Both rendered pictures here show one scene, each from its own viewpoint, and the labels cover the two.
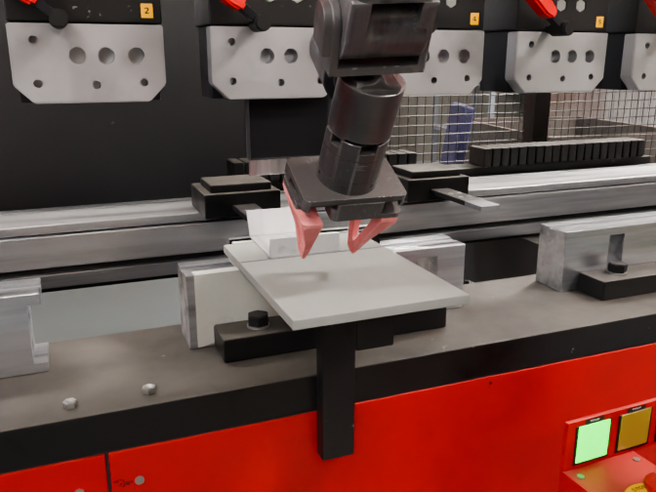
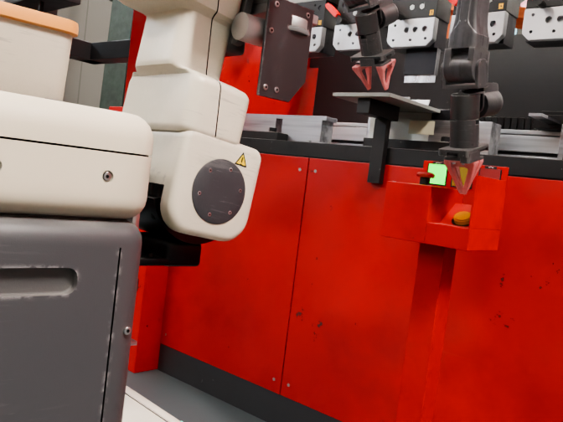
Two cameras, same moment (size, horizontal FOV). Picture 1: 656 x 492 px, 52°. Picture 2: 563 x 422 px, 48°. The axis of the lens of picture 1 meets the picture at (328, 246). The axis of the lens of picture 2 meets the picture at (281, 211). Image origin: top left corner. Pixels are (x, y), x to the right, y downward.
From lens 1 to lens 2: 1.55 m
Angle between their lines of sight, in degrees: 63
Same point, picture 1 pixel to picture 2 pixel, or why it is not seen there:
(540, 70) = (538, 28)
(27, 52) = (338, 33)
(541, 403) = not seen: hidden behind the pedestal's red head
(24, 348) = (318, 135)
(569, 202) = not seen: outside the picture
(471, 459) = not seen: hidden behind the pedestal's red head
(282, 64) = (411, 33)
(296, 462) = (363, 184)
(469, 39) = (496, 15)
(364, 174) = (364, 47)
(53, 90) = (341, 45)
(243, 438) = (347, 166)
